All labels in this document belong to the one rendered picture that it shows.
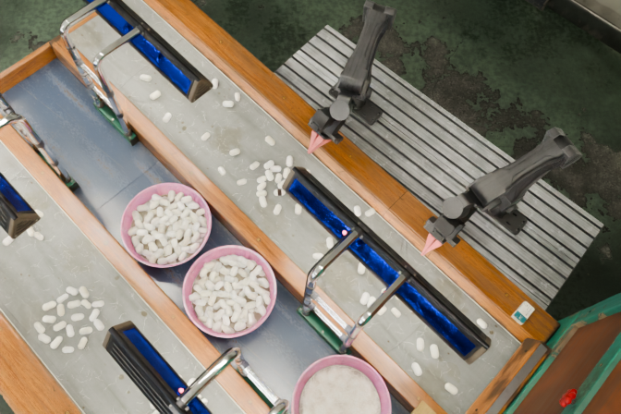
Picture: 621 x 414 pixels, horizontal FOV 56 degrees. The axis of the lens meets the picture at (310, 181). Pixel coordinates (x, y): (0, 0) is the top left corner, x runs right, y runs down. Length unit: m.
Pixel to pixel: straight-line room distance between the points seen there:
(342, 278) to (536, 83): 1.80
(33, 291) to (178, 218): 0.45
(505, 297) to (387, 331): 0.36
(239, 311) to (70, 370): 0.48
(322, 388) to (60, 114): 1.24
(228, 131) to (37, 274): 0.71
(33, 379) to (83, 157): 0.71
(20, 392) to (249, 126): 1.00
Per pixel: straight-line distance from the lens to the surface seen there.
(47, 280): 1.86
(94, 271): 1.82
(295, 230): 1.78
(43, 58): 2.27
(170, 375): 1.37
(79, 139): 2.09
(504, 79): 3.16
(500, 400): 1.66
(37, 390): 1.78
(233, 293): 1.73
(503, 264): 1.96
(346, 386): 1.71
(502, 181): 1.61
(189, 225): 1.82
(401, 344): 1.73
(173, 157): 1.88
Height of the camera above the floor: 2.42
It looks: 65 degrees down
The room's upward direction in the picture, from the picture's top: 7 degrees clockwise
